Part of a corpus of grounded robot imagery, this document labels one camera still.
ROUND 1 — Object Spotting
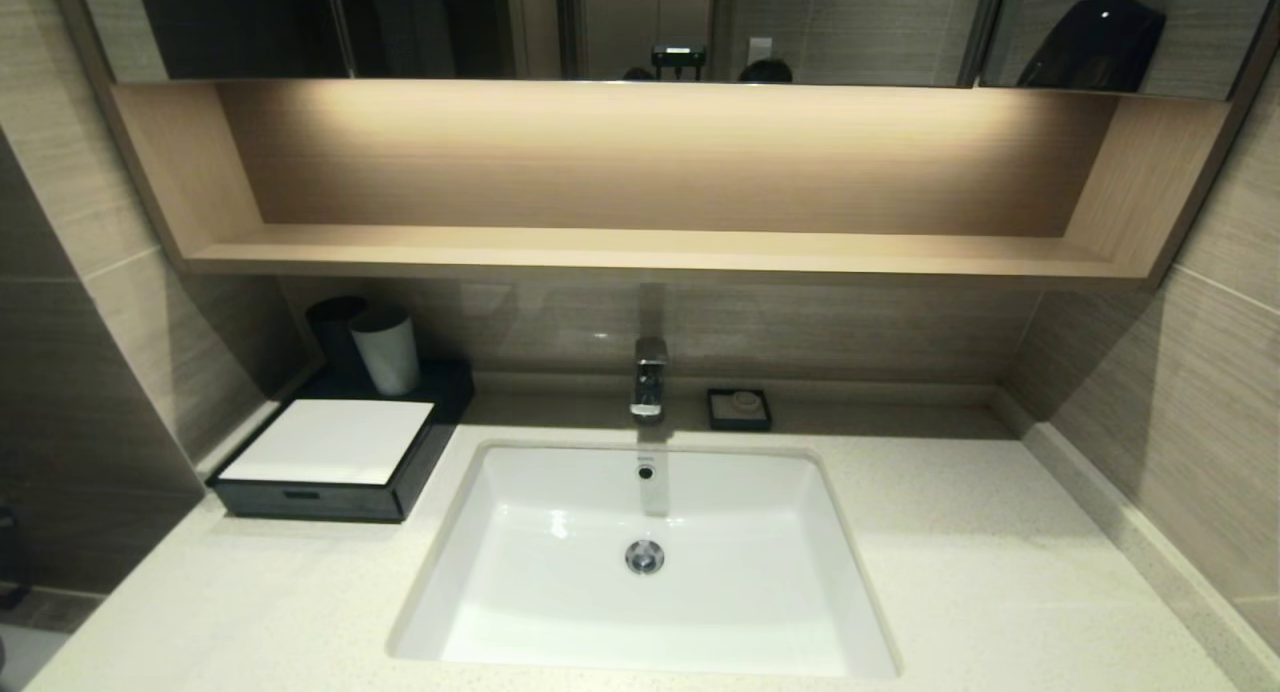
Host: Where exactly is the grey plastic cup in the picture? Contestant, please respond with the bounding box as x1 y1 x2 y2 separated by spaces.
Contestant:
348 305 422 397

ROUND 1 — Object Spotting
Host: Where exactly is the black amenity box drawer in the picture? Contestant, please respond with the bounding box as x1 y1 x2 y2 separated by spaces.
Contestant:
210 478 403 525

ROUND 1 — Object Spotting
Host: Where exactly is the black amenity box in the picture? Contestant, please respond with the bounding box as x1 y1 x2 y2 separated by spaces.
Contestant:
205 360 477 525

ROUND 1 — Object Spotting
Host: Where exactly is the chrome faucet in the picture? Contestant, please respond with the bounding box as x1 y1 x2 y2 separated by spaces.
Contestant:
629 336 670 421

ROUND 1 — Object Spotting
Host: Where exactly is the black soap dish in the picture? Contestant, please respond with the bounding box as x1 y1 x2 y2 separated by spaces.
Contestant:
706 388 773 433

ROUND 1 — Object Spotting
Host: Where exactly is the white sink basin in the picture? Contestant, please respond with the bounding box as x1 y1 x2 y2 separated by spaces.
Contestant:
390 440 901 681

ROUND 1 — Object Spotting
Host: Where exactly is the black cylindrical cup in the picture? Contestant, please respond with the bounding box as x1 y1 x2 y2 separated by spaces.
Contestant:
305 295 368 381

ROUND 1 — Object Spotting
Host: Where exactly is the mirror cabinet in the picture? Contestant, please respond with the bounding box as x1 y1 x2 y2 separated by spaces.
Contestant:
50 0 1280 101

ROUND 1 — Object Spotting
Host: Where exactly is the glossy black dome object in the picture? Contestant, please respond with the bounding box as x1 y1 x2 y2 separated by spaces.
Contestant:
1016 0 1167 94

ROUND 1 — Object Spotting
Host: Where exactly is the light wooden wall shelf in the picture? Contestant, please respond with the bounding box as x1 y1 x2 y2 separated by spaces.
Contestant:
108 79 1233 291

